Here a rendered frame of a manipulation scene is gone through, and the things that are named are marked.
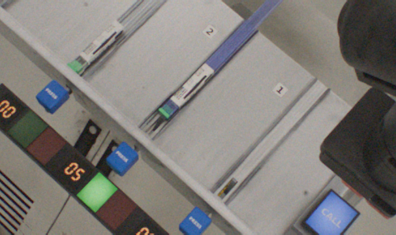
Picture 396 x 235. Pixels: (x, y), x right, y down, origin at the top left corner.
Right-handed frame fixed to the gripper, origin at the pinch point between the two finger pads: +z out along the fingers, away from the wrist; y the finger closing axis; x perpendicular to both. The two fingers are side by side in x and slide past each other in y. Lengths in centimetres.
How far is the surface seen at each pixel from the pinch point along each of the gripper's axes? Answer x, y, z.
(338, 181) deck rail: -5.1, 2.5, 19.2
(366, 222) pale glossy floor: -53, -11, 170
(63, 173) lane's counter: 14.4, 26.1, 21.3
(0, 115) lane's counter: 14.3, 36.3, 21.1
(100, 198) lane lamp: 13.6, 21.1, 21.3
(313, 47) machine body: -44, 24, 79
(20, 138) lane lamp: 14.8, 32.6, 21.1
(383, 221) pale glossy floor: -58, -15, 175
